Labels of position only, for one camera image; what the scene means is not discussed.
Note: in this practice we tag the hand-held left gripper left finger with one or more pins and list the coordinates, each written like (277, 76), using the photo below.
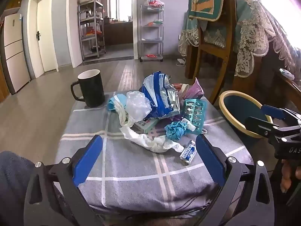
(87, 162)

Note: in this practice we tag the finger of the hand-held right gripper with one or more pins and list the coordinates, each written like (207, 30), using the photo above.
(272, 111)
(257, 124)

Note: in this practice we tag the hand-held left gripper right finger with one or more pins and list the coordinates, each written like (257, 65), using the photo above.
(210, 160)

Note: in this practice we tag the teal bin with yellow rim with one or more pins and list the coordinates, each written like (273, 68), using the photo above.
(237, 108)

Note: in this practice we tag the green blister pack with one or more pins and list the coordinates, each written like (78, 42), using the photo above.
(195, 115)

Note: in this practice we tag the blue face mask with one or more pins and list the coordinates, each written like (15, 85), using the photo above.
(114, 102)

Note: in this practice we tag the purple wrapper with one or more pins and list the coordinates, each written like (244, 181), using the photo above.
(196, 90)

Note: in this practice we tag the person's right hand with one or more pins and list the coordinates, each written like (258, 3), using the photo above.
(285, 176)

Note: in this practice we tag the small blue and white sachet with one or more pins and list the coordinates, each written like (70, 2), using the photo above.
(188, 151)

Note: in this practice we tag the white and blue wipes pack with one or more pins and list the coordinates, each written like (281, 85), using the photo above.
(287, 74)

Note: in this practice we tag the grey checked cloth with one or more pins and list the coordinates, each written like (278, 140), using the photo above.
(131, 169)

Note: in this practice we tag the teal crumpled glove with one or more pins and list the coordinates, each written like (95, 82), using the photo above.
(175, 129)

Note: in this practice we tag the purple striped packet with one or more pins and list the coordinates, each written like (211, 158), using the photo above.
(157, 131)

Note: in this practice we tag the white crumpled tissue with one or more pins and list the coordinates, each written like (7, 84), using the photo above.
(150, 143)

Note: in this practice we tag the white medicine box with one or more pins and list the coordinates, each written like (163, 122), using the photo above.
(147, 126)

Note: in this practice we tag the black mug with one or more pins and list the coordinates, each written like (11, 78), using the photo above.
(93, 91)

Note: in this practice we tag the clear crumpled plastic bag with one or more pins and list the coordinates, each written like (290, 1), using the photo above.
(137, 103)

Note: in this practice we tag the person's dark trouser leg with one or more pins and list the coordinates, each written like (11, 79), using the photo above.
(11, 181)

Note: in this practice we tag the wooden table with lace cloth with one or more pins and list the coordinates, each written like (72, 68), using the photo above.
(251, 33)

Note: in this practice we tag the blue and silver snack bag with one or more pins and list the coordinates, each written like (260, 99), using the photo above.
(152, 91)

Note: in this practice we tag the wooden chair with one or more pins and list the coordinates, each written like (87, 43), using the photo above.
(229, 28)

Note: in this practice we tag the white door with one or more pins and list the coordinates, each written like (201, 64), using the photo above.
(47, 40)

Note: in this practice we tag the teal chair cushion cover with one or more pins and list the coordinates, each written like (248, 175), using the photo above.
(204, 2)

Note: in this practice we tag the beige fridge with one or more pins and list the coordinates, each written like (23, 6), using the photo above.
(14, 51)

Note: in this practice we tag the dark wooden kitchen cabinet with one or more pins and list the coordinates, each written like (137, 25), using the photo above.
(117, 33)

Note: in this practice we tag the white trolley rack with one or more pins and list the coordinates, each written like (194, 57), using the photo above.
(151, 40)

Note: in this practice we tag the metal shelf rack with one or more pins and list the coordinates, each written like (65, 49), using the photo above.
(96, 28)

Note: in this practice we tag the window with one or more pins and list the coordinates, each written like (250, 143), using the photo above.
(120, 4)

